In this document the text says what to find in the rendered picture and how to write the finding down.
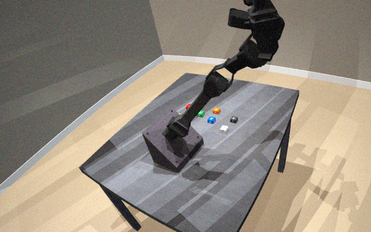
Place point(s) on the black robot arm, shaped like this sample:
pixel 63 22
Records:
pixel 252 55

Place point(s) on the blue block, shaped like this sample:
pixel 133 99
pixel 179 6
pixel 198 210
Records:
pixel 211 120

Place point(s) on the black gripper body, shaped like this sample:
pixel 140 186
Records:
pixel 264 26

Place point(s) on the small white block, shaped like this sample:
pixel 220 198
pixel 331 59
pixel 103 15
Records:
pixel 223 129

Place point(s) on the green block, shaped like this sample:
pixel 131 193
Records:
pixel 200 114

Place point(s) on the orange block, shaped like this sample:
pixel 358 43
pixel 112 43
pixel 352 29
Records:
pixel 216 110

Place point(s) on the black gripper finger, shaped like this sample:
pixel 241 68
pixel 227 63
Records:
pixel 262 8

